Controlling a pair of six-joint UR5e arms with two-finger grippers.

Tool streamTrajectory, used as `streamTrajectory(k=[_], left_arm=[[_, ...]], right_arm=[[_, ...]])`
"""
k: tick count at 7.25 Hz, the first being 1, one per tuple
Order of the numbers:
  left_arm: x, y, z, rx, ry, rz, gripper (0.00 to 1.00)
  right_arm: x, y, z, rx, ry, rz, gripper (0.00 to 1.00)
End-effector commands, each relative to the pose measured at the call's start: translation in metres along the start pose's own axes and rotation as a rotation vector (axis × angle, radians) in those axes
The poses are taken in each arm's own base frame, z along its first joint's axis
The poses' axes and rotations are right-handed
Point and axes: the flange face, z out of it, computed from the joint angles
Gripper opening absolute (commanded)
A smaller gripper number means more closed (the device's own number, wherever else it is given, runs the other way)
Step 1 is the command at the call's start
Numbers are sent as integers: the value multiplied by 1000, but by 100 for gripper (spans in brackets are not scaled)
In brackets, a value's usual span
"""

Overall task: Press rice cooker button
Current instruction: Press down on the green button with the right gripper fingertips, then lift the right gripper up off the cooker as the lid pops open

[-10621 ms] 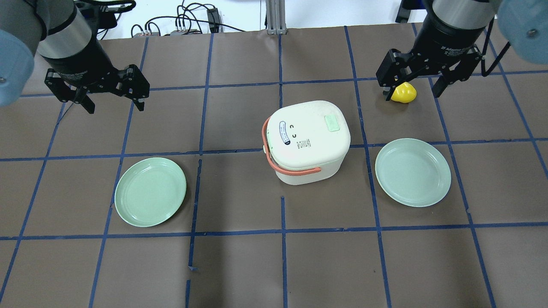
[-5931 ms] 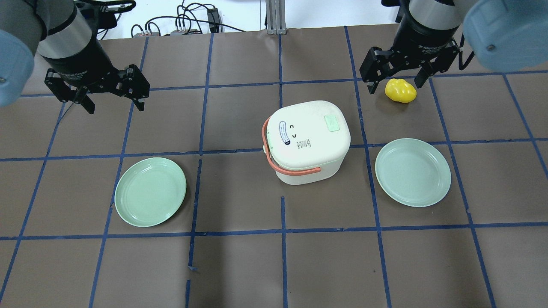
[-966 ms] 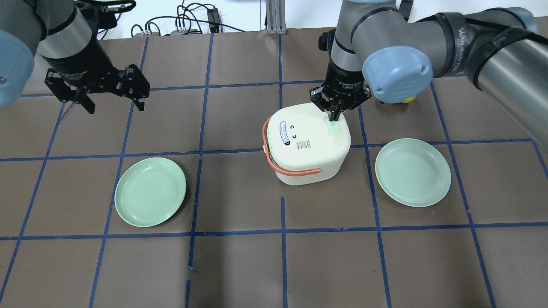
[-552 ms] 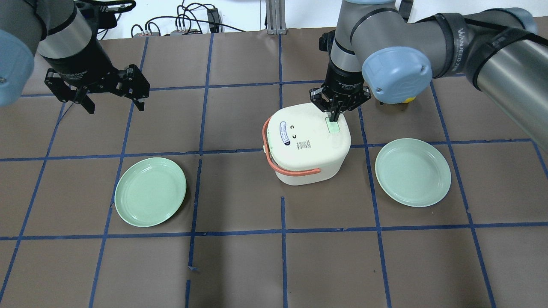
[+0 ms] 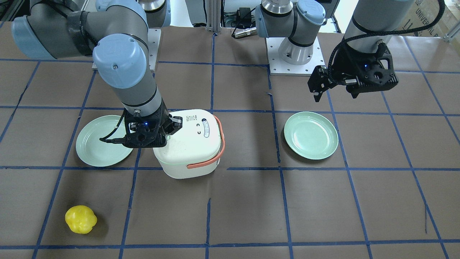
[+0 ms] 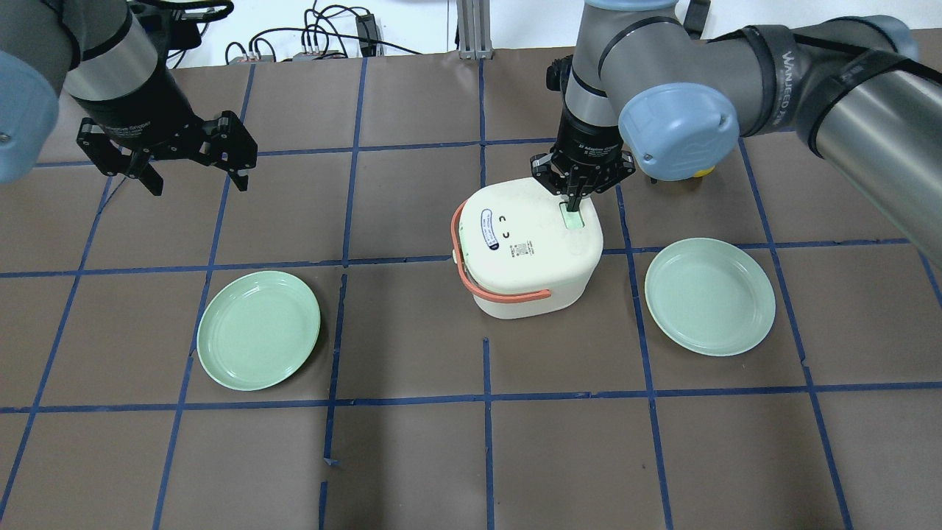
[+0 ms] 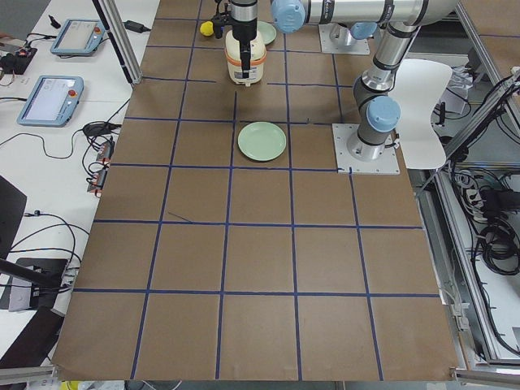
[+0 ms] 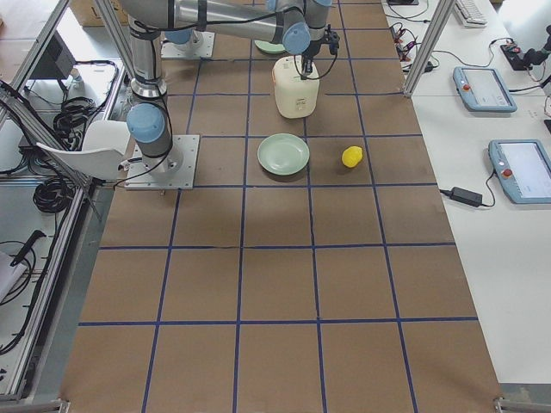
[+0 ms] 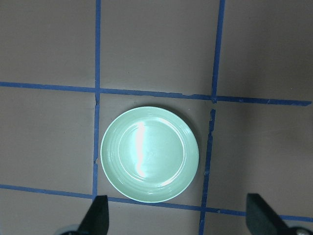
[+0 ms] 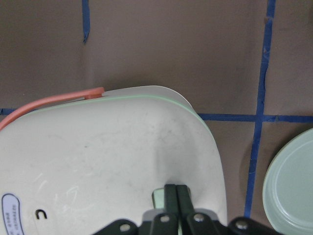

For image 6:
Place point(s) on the white rice cooker orange handle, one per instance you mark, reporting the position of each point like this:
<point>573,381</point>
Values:
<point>520,252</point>

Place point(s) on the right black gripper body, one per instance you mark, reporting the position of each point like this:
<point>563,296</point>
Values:
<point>586,135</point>

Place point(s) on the right green plate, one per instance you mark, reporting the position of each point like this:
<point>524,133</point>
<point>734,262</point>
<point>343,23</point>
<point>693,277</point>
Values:
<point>710,297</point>

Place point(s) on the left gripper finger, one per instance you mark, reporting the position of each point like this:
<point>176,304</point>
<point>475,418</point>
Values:
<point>230,148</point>
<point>108,158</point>

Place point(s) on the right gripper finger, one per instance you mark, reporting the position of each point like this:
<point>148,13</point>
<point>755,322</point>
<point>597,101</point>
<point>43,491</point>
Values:
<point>599,178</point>
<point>557,181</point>

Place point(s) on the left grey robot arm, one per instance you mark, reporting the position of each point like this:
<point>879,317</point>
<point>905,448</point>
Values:
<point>111,58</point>

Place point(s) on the aluminium frame post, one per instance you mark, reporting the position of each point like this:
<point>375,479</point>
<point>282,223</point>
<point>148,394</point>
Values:
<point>474,30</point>

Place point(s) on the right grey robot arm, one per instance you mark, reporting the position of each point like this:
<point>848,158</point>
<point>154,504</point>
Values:
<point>641,93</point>

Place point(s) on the left green plate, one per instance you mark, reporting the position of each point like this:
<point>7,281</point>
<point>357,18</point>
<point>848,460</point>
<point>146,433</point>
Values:
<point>258,331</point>

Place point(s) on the black power adapter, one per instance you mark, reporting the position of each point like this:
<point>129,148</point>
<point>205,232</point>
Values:
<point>368,35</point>

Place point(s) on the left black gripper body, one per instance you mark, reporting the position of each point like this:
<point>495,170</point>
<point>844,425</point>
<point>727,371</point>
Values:
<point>141,105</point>

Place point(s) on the green plate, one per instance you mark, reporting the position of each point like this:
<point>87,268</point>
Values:
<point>710,297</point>
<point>258,331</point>

